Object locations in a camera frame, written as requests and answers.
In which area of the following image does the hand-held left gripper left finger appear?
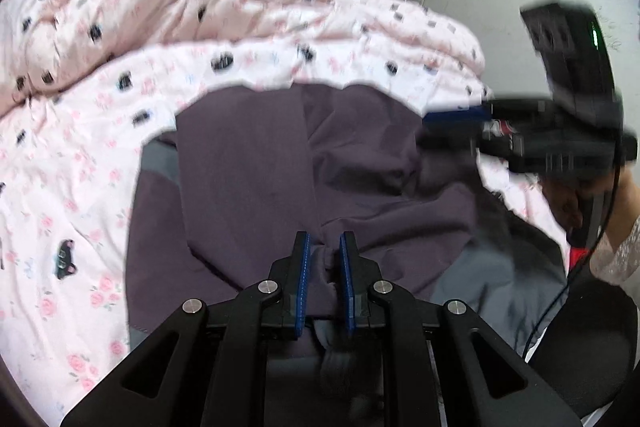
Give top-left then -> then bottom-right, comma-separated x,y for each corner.
60,231 -> 313,427

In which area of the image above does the purple grey hooded jacket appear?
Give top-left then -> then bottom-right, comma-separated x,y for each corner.
125,82 -> 568,408

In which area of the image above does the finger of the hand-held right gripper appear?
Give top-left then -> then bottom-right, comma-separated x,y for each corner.
420,127 -> 482,154
424,104 -> 494,126

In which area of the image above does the person's right hand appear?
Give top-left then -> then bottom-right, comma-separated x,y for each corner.
542,177 -> 584,234

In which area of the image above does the pink cat-print duvet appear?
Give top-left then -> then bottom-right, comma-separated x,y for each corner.
0,0 -> 571,418

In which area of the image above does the black cable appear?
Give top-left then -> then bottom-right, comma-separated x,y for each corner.
522,87 -> 626,360

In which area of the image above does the person's right forearm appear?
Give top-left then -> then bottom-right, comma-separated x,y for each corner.
590,217 -> 640,289

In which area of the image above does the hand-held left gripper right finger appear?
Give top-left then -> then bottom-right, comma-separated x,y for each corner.
339,231 -> 583,427

